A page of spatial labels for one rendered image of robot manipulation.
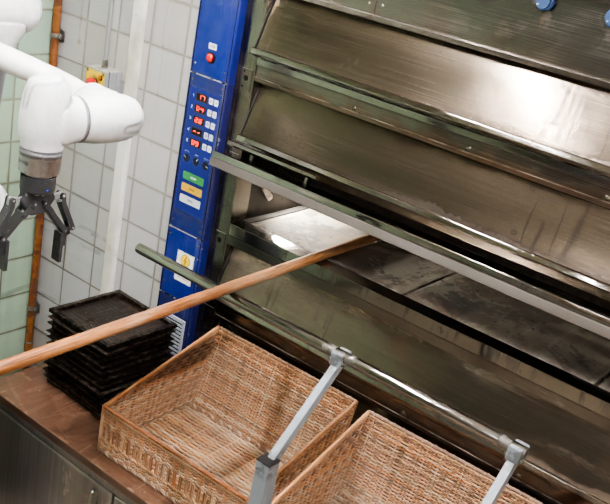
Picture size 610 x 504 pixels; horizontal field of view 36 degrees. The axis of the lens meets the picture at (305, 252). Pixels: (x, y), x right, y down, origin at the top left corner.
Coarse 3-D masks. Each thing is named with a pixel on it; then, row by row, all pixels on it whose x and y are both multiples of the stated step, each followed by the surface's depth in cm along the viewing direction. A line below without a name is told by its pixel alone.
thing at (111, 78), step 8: (96, 64) 307; (88, 72) 304; (96, 72) 302; (104, 72) 300; (112, 72) 301; (120, 72) 304; (96, 80) 302; (104, 80) 300; (112, 80) 302; (120, 80) 305; (112, 88) 304
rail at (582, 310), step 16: (224, 160) 265; (240, 160) 263; (272, 176) 256; (304, 192) 250; (336, 208) 244; (352, 208) 242; (384, 224) 236; (416, 240) 231; (448, 256) 226; (464, 256) 224; (496, 272) 219; (528, 288) 215; (560, 304) 211; (576, 304) 209; (608, 320) 205
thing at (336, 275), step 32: (288, 256) 276; (352, 288) 264; (384, 288) 263; (416, 320) 253; (448, 320) 251; (480, 352) 243; (512, 352) 240; (544, 384) 233; (576, 384) 230; (608, 416) 224
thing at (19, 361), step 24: (360, 240) 287; (288, 264) 259; (216, 288) 236; (240, 288) 243; (144, 312) 216; (168, 312) 222; (72, 336) 200; (96, 336) 204; (0, 360) 186; (24, 360) 189
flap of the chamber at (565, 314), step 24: (264, 168) 275; (288, 192) 253; (336, 216) 244; (384, 216) 257; (384, 240) 236; (432, 240) 243; (456, 264) 225; (504, 288) 218; (552, 288) 229; (552, 312) 212; (600, 312) 218
